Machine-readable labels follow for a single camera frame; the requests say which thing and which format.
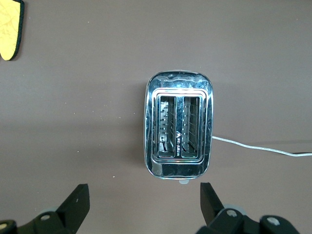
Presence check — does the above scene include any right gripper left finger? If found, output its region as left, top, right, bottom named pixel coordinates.
left=0, top=183, right=91, bottom=234

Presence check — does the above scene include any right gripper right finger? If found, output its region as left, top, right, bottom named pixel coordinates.
left=195, top=182, right=301, bottom=234

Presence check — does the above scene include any brown table cover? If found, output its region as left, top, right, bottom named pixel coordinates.
left=0, top=0, right=312, bottom=234

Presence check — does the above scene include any silver beige toaster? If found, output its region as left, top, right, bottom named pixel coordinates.
left=143, top=70, right=215, bottom=185

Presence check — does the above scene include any yellow quilted oven mitt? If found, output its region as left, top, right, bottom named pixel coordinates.
left=0, top=0, right=25, bottom=61

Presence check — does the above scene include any white toaster power cable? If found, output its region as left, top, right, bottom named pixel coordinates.
left=211, top=136, right=312, bottom=157

